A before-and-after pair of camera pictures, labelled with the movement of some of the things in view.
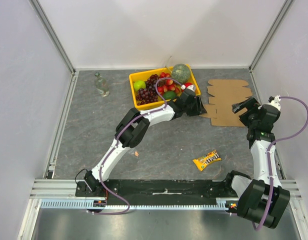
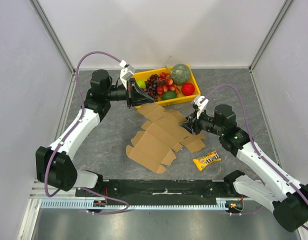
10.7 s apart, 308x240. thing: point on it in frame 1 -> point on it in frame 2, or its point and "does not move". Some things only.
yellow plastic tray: x=143 y=75 does not move
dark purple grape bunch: x=149 y=94 does not move
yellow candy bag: x=202 y=162 does not move
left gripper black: x=199 y=108 -> x=139 y=96
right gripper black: x=245 y=109 -> x=194 y=124
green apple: x=139 y=84 does not move
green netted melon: x=181 y=73 does not move
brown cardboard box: x=226 y=92 -> x=164 y=132
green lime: x=169 y=95 does not move
